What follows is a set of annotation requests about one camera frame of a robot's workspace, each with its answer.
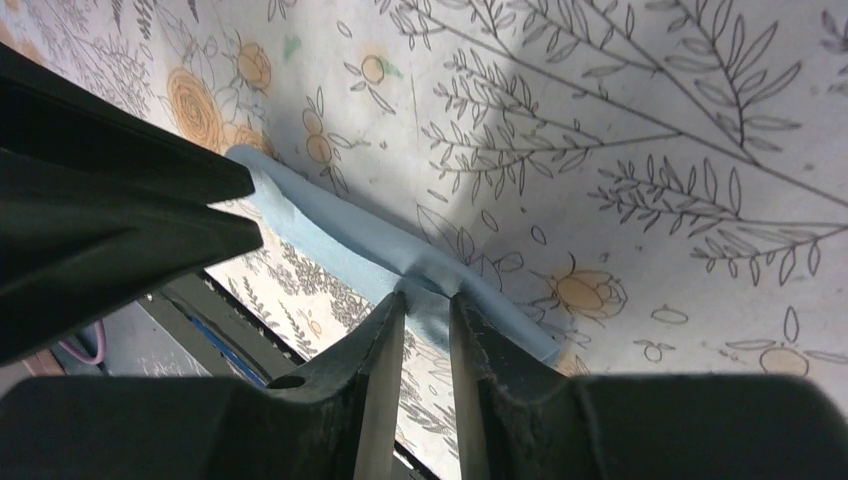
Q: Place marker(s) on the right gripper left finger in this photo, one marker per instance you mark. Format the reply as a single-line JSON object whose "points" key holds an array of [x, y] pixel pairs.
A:
{"points": [[86, 427]]}

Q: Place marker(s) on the small light blue cloth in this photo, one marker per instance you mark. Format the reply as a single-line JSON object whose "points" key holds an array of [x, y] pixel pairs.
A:
{"points": [[374, 257]]}

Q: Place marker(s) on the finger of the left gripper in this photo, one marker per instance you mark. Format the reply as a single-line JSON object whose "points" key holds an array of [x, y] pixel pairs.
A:
{"points": [[49, 118], [76, 247]]}

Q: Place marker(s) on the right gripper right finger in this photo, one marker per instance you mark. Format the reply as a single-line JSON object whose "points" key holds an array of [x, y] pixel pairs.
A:
{"points": [[520, 419]]}

